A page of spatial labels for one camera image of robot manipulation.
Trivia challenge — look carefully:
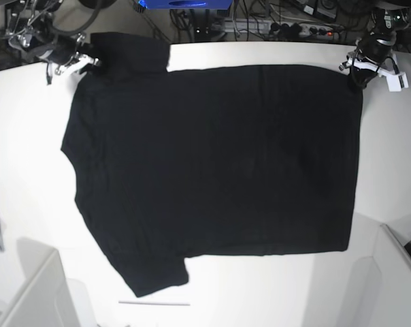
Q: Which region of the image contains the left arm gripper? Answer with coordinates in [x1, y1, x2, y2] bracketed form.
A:
[339, 39, 393, 89]

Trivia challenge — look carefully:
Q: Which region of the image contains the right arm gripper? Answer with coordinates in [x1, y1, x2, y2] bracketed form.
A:
[38, 33, 100, 76]

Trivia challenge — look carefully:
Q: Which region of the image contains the black T-shirt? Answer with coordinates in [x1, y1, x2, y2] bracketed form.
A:
[61, 33, 363, 297]

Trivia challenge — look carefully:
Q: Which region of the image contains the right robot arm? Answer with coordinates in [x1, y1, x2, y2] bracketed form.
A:
[3, 1, 103, 84]

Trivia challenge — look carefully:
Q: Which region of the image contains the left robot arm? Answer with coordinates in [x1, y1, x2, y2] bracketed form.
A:
[339, 1, 411, 92]

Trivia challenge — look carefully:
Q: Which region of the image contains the white power strip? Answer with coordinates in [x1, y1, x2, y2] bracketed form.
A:
[222, 18, 342, 39]

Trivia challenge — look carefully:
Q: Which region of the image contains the blue box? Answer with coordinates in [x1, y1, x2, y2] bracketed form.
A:
[131, 0, 233, 13]

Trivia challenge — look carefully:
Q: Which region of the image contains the white table side panel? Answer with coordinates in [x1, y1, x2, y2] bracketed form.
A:
[0, 238, 98, 326]

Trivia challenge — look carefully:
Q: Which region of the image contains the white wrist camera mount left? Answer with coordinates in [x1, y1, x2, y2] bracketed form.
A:
[378, 54, 409, 92]

